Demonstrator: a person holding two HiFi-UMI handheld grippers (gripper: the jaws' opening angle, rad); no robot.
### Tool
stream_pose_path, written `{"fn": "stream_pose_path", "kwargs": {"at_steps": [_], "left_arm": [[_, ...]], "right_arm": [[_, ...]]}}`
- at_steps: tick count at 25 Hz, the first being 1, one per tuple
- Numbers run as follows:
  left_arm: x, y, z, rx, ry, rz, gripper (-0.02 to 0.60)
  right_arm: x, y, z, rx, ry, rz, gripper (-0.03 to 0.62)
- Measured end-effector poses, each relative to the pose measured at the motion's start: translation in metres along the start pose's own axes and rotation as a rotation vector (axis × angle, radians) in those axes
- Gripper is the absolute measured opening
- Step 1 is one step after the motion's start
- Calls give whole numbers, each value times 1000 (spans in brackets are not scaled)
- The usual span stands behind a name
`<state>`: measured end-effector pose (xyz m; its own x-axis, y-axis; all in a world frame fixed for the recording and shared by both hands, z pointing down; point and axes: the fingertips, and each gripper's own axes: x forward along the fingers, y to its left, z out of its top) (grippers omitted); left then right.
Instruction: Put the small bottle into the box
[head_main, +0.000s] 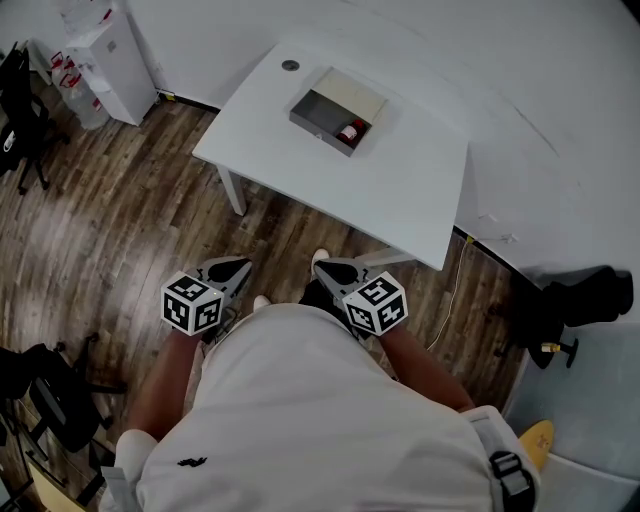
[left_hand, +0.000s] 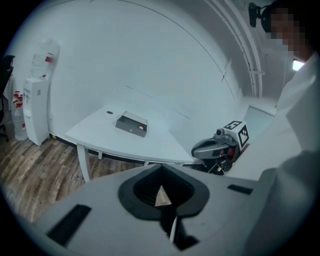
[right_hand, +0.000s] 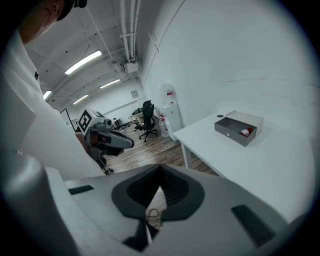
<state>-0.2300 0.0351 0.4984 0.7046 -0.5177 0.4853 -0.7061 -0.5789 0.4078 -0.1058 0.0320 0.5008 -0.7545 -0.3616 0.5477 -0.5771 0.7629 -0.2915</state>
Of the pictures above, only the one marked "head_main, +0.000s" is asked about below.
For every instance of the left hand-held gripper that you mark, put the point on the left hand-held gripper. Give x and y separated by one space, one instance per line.
192 305

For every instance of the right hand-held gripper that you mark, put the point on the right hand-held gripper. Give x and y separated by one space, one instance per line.
375 305

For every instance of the red-capped dark drink bottle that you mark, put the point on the red-capped dark drink bottle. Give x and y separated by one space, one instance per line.
348 132

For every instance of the grey open-front box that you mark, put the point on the grey open-front box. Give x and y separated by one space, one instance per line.
320 110

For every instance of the person's left forearm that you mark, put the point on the person's left forearm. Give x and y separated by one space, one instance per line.
165 385

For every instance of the person's right forearm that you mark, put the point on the person's right forearm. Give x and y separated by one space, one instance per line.
425 370

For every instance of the person's white shoe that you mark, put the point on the person's white shoe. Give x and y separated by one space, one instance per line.
262 303
320 255

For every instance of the person's black trousers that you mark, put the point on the person's black trousers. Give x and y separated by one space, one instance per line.
315 297

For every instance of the white table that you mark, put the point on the white table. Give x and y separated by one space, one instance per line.
375 200

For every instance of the person's white shirt torso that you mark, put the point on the person's white shirt torso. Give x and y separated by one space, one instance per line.
310 415

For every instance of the black office chair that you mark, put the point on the black office chair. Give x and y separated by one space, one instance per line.
20 115
585 295
55 395

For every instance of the small yellow bottle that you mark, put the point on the small yellow bottle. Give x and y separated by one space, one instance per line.
551 347

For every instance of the white cabinet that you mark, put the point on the white cabinet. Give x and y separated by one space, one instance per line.
120 75

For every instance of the yellow wooden skateboard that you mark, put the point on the yellow wooden skateboard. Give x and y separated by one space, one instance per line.
537 442

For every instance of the clear plastic bag red label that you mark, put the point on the clear plastic bag red label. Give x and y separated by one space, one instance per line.
87 20

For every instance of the white wall socket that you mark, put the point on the white wall socket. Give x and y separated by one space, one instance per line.
509 238
488 218

